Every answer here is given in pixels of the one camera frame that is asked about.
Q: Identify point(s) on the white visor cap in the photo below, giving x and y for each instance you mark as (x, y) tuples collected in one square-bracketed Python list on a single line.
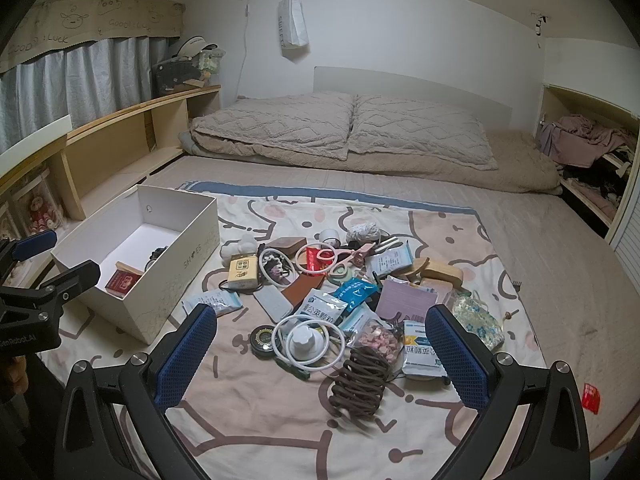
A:
[(192, 46)]

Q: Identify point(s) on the grey knitted scrunchie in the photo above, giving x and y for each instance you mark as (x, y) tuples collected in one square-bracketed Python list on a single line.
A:
[(362, 231)]

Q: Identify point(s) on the artificial flower bunch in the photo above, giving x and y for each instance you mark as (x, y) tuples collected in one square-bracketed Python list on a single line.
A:
[(211, 65)]

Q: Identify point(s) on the white hanging bag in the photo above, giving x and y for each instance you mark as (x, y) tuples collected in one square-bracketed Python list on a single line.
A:
[(292, 22)]

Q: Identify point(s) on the pile of pink clothes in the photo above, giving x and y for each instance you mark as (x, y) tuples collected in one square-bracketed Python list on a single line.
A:
[(585, 135)]

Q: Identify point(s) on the pink scissors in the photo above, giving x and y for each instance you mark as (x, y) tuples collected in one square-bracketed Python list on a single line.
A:
[(357, 255)]

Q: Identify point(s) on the yellow tissue pack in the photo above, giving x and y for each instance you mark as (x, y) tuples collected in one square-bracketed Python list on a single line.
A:
[(243, 272)]

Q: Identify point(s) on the small wooden dish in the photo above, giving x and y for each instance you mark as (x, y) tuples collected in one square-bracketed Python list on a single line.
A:
[(417, 267)]

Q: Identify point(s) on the small cardboard box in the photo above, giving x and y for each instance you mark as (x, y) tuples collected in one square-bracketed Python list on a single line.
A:
[(289, 247)]

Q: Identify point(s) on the white panel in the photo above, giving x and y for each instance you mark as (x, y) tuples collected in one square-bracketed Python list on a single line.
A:
[(35, 135)]

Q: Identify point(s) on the black white striped packet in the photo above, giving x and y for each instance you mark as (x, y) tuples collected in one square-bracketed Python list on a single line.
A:
[(389, 245)]

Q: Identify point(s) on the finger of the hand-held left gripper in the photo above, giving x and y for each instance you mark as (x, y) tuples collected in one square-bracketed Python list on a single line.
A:
[(75, 276), (32, 245)]

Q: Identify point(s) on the white printed sachet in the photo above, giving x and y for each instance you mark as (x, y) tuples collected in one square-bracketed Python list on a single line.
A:
[(212, 302), (392, 262)]

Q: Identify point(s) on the wall closet niche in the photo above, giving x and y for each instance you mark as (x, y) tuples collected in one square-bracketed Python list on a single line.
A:
[(547, 105)]

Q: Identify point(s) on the small red packet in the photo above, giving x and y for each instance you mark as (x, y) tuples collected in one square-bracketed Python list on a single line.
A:
[(591, 397)]

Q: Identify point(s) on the dark teal scrunchie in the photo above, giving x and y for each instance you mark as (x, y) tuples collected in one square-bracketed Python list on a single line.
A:
[(157, 255)]

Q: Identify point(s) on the packaged plush doll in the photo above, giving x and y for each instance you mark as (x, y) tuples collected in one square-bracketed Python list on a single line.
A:
[(40, 210)]

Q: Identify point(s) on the floral fabric pouch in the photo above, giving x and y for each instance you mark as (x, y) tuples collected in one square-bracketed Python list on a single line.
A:
[(477, 320)]

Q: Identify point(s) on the beige folded duvet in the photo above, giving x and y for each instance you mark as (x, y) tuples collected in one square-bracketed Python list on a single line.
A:
[(520, 170)]

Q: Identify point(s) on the grey flat case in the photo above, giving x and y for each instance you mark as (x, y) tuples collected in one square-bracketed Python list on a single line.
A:
[(275, 304)]

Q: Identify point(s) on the wooden bedside shelf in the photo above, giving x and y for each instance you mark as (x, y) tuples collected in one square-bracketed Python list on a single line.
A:
[(110, 130)]

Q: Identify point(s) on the red snack packet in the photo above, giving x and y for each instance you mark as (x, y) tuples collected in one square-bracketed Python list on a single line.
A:
[(315, 260)]

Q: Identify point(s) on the white oval frame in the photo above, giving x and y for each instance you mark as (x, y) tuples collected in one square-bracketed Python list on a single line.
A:
[(293, 267)]

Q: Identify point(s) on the grey quilted pillow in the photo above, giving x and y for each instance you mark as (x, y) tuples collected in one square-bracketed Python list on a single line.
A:
[(420, 130), (275, 120)]

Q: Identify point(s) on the black bag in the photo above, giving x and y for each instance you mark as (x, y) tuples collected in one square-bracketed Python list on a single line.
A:
[(172, 75)]

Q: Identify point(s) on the white louvered door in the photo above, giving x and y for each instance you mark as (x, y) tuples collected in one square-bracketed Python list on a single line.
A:
[(625, 245)]

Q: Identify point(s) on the purple notebook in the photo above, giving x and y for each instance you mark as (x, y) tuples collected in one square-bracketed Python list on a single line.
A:
[(402, 300)]

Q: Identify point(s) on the red book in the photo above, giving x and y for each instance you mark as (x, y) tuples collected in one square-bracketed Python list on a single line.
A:
[(122, 282)]

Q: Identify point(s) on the printed cartoon blanket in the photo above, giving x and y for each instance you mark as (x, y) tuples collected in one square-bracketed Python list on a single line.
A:
[(280, 410)]

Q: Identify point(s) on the white plush bone toy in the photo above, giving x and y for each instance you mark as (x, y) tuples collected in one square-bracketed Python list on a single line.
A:
[(239, 249)]

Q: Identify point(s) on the black round tin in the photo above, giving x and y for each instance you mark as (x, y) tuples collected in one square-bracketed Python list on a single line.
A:
[(262, 340)]

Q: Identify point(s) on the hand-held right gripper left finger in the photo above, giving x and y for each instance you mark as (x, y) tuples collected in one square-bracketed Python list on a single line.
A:
[(186, 355)]

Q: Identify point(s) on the white shoe box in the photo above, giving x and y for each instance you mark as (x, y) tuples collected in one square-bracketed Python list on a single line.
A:
[(165, 290)]

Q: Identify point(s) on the white tape roll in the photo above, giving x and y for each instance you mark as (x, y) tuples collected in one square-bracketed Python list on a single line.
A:
[(327, 234)]

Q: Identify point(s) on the brown hair claw clip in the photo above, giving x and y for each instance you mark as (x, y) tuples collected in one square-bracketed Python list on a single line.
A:
[(357, 385)]

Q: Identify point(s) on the bag of dried flowers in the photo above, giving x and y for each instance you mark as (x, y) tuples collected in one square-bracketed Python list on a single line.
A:
[(377, 337)]

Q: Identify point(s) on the blue foil packet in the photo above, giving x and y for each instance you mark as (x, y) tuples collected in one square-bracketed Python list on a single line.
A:
[(357, 292)]

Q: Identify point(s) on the white blue medicine sachet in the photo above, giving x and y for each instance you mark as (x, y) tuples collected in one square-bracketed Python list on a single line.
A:
[(422, 352), (322, 307)]

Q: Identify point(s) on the grey curtain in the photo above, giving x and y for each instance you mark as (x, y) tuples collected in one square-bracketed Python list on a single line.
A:
[(75, 75)]

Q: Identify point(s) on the beige printed valance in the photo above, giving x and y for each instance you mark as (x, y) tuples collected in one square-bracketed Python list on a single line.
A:
[(75, 20)]

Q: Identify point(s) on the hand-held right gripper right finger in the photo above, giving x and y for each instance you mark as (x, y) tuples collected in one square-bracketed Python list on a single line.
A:
[(457, 355)]

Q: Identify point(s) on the oval wooden brush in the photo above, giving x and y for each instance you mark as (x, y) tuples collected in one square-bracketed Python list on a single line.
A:
[(442, 273)]

